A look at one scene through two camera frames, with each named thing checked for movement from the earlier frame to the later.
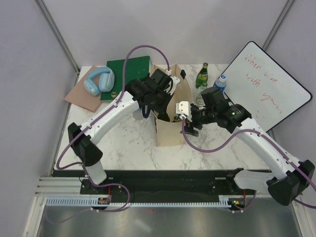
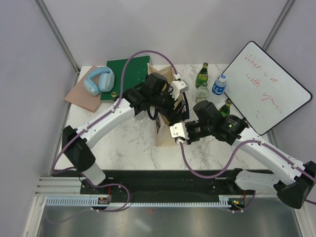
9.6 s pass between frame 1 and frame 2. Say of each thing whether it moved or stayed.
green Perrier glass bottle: stayed
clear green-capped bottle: moved
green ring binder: stayed
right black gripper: moved
